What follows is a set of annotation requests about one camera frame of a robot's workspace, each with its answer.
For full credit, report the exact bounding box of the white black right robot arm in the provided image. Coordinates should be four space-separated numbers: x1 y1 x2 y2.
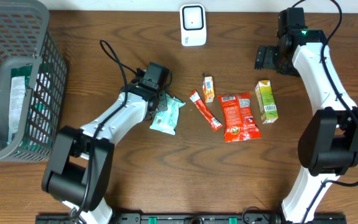
255 28 358 223

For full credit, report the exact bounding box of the red snack bag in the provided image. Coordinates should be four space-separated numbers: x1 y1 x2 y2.
218 91 261 142

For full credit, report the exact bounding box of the light green wet wipes pack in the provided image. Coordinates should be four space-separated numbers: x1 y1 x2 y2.
149 94 185 135

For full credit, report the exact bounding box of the white barcode scanner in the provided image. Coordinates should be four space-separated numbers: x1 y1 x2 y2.
179 4 207 47

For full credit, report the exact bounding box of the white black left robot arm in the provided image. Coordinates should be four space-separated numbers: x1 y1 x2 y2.
42 83 167 223

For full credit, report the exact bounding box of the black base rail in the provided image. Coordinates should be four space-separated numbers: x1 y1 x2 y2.
35 213 347 224

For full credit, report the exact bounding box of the grey plastic shopping basket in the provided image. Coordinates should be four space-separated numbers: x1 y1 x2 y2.
0 1 68 162

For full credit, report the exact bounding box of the small orange tissue pack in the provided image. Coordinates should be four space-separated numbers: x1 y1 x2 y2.
203 76 215 103

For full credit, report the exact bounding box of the dark green packet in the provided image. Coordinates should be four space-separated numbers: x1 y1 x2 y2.
6 64 53 151

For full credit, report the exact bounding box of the small red Nescafe packet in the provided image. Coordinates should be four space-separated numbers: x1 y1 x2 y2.
190 90 223 131

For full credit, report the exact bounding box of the yellow green juice carton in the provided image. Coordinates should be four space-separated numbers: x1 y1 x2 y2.
255 80 278 124

